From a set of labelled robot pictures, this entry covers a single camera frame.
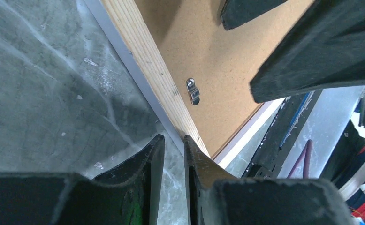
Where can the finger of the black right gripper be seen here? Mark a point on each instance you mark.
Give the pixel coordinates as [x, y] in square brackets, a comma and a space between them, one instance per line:
[238, 12]
[324, 49]

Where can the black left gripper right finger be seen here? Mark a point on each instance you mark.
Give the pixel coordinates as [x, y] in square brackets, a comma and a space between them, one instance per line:
[216, 197]

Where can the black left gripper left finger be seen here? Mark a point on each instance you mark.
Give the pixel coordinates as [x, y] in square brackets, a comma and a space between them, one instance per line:
[128, 194]

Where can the brown backing board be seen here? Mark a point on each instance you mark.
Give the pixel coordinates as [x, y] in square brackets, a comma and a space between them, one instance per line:
[194, 44]

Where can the white wooden picture frame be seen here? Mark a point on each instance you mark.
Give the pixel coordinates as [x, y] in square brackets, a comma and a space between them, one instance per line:
[126, 30]

